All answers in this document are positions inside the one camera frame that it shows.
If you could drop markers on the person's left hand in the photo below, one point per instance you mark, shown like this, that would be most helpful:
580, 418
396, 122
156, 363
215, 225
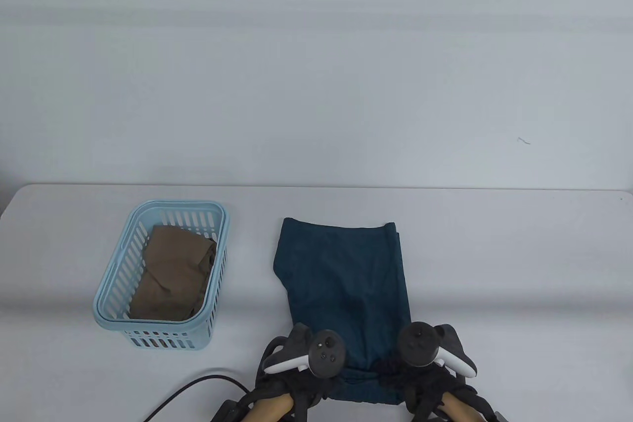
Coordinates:
296, 385

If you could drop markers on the person's right hand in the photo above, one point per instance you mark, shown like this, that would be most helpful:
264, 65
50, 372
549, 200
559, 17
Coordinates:
425, 385

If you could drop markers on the teal shorts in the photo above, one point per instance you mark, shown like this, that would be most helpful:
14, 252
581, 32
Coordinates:
341, 273

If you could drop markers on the person's right forearm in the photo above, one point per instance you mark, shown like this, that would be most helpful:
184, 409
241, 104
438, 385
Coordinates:
460, 409

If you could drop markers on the person's left forearm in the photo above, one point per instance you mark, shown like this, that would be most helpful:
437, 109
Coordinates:
269, 407

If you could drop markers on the grey white left controller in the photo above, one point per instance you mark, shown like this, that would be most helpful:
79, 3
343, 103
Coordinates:
326, 352

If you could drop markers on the brown folded cloth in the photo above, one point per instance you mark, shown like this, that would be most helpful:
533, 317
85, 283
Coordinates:
168, 268

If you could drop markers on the light blue plastic basket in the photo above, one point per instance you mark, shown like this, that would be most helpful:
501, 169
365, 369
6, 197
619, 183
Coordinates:
111, 313

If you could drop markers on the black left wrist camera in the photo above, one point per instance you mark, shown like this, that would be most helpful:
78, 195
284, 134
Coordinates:
230, 412

